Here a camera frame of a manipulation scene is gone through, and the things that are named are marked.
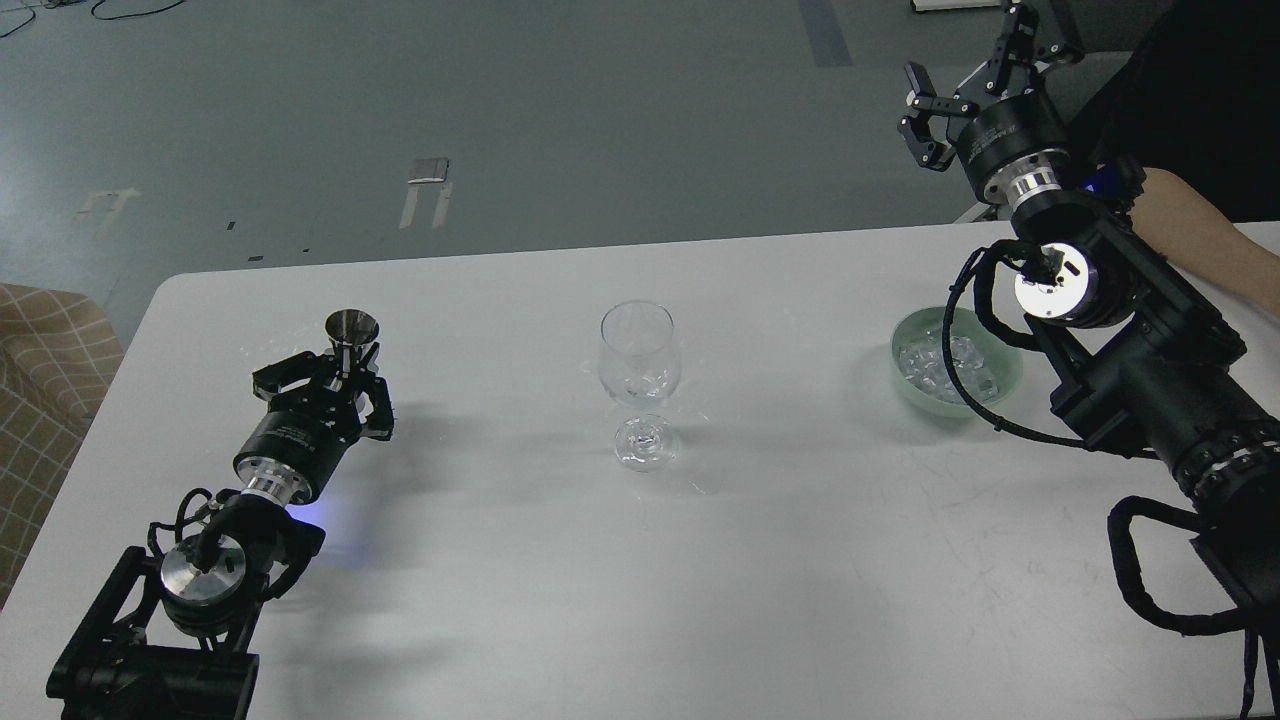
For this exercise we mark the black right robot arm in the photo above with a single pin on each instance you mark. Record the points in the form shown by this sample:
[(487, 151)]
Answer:
[(1142, 357)]

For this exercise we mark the beige checkered cushion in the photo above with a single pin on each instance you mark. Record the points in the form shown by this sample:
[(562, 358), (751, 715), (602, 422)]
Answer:
[(59, 355)]

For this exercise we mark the clear wine glass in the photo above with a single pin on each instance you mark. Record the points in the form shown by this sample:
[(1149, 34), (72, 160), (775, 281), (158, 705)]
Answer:
[(640, 368)]

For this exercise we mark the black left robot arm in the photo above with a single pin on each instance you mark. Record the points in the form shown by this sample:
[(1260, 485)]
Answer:
[(169, 634)]

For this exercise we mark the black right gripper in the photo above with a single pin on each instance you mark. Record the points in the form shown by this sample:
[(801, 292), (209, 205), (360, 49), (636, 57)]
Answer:
[(1010, 140)]

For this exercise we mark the steel cocktail jigger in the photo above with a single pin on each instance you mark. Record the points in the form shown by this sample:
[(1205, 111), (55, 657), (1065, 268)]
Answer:
[(352, 335)]

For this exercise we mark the green bowl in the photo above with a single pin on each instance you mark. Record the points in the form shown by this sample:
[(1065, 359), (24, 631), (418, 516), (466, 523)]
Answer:
[(1007, 360)]

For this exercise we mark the person in black shirt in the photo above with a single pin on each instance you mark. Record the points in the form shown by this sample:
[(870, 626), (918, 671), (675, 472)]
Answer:
[(1198, 98)]

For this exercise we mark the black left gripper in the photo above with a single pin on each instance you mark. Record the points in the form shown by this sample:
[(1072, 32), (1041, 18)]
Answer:
[(293, 452)]

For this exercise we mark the person forearm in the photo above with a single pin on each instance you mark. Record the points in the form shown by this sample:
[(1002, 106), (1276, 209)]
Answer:
[(1178, 223)]

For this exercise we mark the clear ice cubes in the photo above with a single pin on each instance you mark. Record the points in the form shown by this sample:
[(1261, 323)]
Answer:
[(921, 363)]

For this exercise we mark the grey office chair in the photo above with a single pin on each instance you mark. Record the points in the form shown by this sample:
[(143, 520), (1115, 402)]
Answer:
[(999, 211)]

